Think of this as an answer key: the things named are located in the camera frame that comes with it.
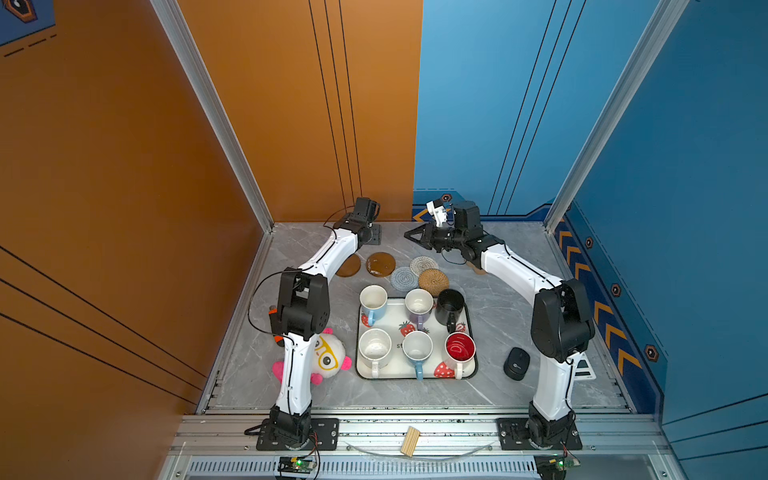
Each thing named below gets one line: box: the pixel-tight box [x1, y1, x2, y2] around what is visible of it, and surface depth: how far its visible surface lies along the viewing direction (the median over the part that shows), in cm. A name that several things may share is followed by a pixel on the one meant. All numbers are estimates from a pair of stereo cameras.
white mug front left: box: [358, 328, 392, 378], surface depth 83 cm
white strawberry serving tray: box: [356, 298, 479, 381], surface depth 87 cm
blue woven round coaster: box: [390, 267, 418, 292], surface depth 105 cm
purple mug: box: [405, 288, 434, 331], surface depth 91 cm
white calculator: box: [573, 351, 597, 381], surface depth 84 cm
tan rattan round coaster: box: [418, 268, 450, 298], surface depth 104 cm
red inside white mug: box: [444, 332, 477, 380], surface depth 84 cm
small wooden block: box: [400, 426, 421, 458], surface depth 74 cm
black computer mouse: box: [503, 347, 531, 381], surface depth 84 cm
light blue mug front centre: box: [402, 330, 434, 381], surface depth 86 cm
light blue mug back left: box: [360, 284, 388, 327], surface depth 91 cm
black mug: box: [435, 288, 465, 334], surface depth 91 cm
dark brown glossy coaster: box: [366, 252, 396, 278], surface depth 110 cm
